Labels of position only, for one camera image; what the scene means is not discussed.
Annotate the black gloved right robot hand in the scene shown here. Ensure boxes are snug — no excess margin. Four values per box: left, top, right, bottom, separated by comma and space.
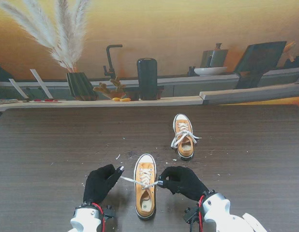
158, 165, 209, 202

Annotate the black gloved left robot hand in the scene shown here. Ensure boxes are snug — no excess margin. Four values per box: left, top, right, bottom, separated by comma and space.
83, 164, 125, 205

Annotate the yellow sneaker with spread lace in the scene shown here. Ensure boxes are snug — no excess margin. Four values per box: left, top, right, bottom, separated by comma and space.
134, 154, 157, 220

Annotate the white shoelace of handled sneaker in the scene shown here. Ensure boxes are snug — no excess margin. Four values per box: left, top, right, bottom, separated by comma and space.
170, 122, 203, 149

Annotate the light wooden shelf plank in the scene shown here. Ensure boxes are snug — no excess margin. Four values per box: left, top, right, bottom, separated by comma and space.
0, 96, 204, 112

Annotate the dark ribbed vase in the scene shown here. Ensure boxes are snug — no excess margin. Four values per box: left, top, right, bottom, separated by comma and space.
66, 72, 98, 102

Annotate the grey shelf plank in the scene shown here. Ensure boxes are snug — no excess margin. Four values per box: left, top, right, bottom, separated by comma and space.
199, 83, 299, 106

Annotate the black cylindrical canister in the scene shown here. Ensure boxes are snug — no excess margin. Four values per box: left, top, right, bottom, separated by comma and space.
136, 58, 158, 101

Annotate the white bowl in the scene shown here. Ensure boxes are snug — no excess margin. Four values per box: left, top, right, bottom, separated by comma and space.
193, 66, 228, 77

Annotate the long white slanted slat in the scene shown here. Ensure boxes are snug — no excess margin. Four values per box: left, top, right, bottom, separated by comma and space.
30, 69, 54, 100

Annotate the black kitchen faucet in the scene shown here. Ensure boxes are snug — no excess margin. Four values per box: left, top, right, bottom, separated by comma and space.
103, 44, 123, 79

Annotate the short white slanted slat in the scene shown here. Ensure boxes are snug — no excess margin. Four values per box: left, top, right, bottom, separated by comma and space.
8, 78, 29, 102

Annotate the grey metal kettle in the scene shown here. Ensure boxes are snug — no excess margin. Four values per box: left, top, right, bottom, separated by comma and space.
200, 43, 229, 69

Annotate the white pampas grass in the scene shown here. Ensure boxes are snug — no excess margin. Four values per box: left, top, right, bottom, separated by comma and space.
0, 0, 92, 73

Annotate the dark slanted board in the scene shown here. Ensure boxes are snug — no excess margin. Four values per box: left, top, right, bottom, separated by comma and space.
234, 41, 288, 89

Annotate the red left wrist cable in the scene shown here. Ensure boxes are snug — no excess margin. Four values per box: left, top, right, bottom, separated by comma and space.
92, 202, 106, 232

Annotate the red wrist cable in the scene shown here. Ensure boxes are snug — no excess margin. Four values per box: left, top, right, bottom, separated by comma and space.
92, 202, 106, 232
198, 195, 205, 232

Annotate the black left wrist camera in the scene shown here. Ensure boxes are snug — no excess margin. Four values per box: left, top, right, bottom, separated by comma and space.
103, 205, 116, 220

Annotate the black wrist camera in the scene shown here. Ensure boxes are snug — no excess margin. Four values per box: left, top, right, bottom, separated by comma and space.
183, 207, 200, 224
103, 205, 116, 220

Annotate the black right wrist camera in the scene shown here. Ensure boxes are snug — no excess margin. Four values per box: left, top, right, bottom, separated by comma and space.
183, 207, 200, 224

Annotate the red right wrist cable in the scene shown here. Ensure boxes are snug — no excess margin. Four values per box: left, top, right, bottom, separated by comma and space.
198, 195, 205, 232

